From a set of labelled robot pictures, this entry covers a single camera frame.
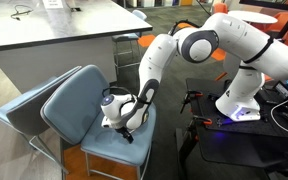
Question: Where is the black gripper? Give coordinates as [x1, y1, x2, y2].
[117, 127, 134, 144]

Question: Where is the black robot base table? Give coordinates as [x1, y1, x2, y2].
[176, 78, 288, 177]

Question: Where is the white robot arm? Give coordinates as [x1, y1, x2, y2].
[101, 13, 288, 142]

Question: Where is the blue chair front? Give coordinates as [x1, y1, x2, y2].
[40, 65, 156, 180]

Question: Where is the blue chair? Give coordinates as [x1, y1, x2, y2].
[0, 66, 81, 174]
[40, 65, 156, 180]

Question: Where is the lower orange black clamp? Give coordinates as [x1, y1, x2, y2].
[187, 115, 213, 141]

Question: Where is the orange black clamp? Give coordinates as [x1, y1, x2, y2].
[180, 90, 203, 113]
[187, 115, 213, 141]

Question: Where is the upper orange black clamp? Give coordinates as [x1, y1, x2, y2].
[180, 90, 203, 113]

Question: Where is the blue chair behind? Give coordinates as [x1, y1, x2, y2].
[0, 66, 81, 174]

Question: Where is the grey counter table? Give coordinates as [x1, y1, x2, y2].
[0, 0, 152, 92]

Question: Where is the white paper sign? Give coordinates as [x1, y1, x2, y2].
[42, 0, 63, 9]

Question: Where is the round white table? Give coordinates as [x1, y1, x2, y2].
[228, 10, 277, 24]

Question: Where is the white cable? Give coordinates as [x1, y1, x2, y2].
[269, 93, 288, 142]

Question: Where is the black cable on counter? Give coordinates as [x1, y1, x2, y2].
[10, 4, 34, 22]

